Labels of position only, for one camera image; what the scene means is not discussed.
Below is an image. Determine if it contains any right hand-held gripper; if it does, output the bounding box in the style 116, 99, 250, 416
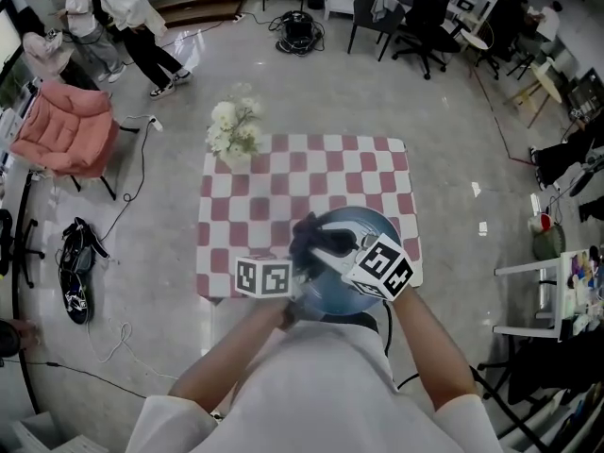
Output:
306, 226, 414, 301

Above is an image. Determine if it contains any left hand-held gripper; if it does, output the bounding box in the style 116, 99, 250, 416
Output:
234, 254, 316, 330

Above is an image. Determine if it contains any dark blue cloth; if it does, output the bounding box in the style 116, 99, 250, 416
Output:
288, 211, 358, 263

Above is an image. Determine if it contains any big blue plate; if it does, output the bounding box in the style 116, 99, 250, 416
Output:
291, 205, 411, 317

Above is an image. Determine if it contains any person's left forearm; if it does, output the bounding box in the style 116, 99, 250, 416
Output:
168, 297, 289, 417

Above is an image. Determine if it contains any person's right forearm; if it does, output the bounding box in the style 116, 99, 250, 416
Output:
389, 285, 480, 412

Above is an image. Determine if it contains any red white checkered tablecloth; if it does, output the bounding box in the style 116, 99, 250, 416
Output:
195, 133, 424, 301

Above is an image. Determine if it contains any person's white shirt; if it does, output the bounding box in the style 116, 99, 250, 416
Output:
125, 321, 504, 453

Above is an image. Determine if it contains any white flower bouquet in vase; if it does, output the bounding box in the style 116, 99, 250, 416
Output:
206, 82, 263, 172

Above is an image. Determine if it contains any black backpack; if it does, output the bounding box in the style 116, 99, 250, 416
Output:
59, 216, 109, 325

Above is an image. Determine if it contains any green woven basket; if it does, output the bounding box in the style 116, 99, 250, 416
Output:
532, 224, 566, 261

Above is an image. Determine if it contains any dark grey chair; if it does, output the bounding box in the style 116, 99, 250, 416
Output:
347, 0, 407, 63

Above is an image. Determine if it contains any pile of colourful toys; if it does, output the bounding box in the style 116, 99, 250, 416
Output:
563, 245, 604, 334

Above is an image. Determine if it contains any grey garment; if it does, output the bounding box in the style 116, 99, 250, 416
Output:
370, 0, 400, 23

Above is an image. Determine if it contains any round white side table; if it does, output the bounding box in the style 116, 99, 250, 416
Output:
460, 28, 492, 54

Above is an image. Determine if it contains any pink cushioned armchair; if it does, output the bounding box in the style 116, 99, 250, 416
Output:
8, 81, 141, 201

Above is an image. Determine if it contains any black office chair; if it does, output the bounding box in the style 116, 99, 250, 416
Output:
391, 0, 468, 81
0, 208, 46, 290

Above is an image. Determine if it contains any black floor fan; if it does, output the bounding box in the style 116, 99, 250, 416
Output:
568, 156, 604, 198

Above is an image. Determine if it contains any white drawer unit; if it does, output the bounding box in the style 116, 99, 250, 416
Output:
11, 411, 109, 453

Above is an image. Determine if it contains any round wooden table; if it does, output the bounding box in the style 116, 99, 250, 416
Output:
503, 61, 565, 129

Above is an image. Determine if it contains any dark wooden platform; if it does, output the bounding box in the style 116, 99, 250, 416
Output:
145, 0, 249, 28

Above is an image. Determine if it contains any black framed window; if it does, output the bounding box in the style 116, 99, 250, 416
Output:
0, 7, 24, 84

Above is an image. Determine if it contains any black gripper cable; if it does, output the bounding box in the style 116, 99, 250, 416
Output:
381, 302, 421, 391

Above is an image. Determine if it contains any white looped cable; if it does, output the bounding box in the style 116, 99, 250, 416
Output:
87, 321, 180, 381

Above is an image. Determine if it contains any thin black power cable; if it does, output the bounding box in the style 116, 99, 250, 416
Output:
98, 120, 157, 243

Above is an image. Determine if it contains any long black floor cable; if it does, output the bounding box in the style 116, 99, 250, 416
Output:
0, 359, 147, 400

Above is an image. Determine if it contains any black box with coiled cables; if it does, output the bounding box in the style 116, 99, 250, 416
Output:
268, 9, 327, 57

